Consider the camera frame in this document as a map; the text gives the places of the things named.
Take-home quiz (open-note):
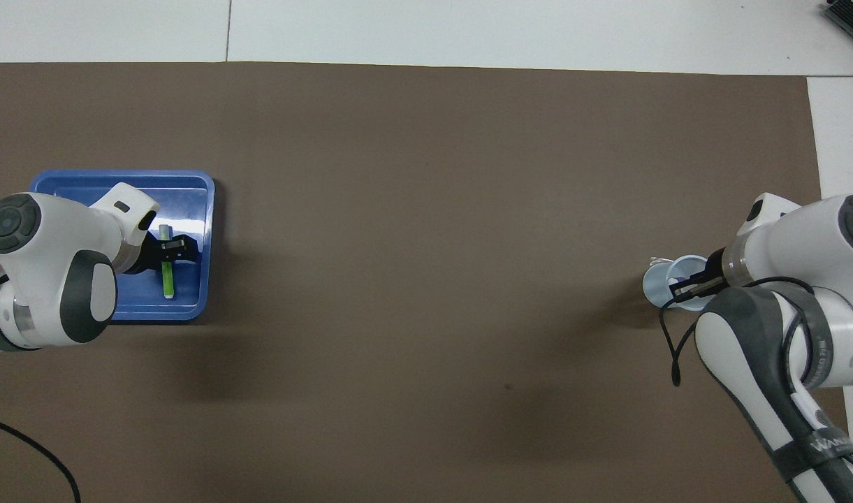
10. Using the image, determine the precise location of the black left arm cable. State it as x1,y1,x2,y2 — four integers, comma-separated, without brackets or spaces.
0,414,81,503

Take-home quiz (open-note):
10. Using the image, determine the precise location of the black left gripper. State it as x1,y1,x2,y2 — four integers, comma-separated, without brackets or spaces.
127,234,198,275

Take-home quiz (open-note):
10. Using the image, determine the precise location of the brown table mat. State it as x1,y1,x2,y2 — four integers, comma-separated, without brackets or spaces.
0,61,853,503

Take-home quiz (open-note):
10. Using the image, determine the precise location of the blue plastic tray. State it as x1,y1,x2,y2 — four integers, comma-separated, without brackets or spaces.
29,170,216,322

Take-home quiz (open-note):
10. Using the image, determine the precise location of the translucent blue pen cup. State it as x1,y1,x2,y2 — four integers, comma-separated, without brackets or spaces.
643,254,713,309

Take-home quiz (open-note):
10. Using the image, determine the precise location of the green pen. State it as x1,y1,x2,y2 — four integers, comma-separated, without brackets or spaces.
159,224,175,300

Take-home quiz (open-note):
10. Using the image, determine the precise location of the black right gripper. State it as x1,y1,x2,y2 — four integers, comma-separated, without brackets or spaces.
669,248,731,302

